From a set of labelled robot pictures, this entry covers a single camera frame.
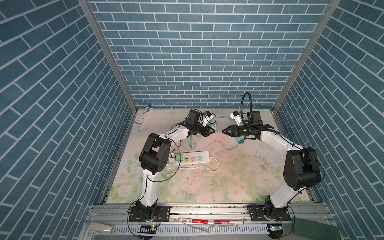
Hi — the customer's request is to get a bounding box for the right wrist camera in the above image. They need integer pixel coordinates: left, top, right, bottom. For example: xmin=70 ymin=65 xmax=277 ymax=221
xmin=230 ymin=111 xmax=243 ymax=127

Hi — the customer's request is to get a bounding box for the green charger adapter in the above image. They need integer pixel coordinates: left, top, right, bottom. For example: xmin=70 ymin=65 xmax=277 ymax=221
xmin=175 ymin=153 xmax=183 ymax=162

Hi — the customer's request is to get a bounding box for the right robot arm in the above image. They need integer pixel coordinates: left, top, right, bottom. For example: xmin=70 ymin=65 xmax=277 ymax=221
xmin=222 ymin=111 xmax=322 ymax=221

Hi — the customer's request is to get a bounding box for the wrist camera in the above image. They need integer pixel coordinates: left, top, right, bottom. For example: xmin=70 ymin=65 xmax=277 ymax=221
xmin=203 ymin=111 xmax=217 ymax=127
xmin=230 ymin=111 xmax=243 ymax=127

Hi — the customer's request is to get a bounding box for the blue white small box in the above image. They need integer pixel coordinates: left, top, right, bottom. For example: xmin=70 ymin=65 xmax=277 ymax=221
xmin=135 ymin=105 xmax=154 ymax=125

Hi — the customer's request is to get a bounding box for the white power strip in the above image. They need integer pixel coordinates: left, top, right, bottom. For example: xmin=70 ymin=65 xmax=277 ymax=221
xmin=166 ymin=151 xmax=211 ymax=167

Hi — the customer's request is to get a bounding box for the teal usb cable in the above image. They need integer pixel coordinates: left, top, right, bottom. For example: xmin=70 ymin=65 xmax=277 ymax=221
xmin=188 ymin=134 xmax=241 ymax=152

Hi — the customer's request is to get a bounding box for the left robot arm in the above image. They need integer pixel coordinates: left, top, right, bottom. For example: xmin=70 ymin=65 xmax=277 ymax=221
xmin=134 ymin=109 xmax=217 ymax=221

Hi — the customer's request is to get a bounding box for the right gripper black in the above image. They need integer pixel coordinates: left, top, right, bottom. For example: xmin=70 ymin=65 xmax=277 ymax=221
xmin=222 ymin=125 xmax=253 ymax=137

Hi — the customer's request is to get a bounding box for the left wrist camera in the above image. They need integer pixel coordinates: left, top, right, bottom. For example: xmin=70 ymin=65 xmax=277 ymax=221
xmin=203 ymin=111 xmax=217 ymax=127

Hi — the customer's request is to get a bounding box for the beige remote box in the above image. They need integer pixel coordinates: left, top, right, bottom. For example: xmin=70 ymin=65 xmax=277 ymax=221
xmin=89 ymin=223 xmax=115 ymax=234

